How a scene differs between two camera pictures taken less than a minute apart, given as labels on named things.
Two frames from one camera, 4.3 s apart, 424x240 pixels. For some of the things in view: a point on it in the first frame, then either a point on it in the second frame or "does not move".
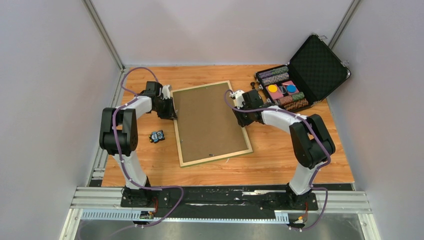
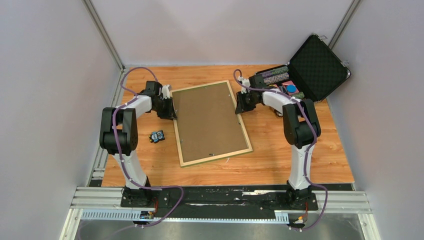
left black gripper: x=170 y=113 does not move
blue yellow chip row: x=270 y=79 does not move
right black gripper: x=241 y=121 to x=242 y=106
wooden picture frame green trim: x=208 y=129 does not move
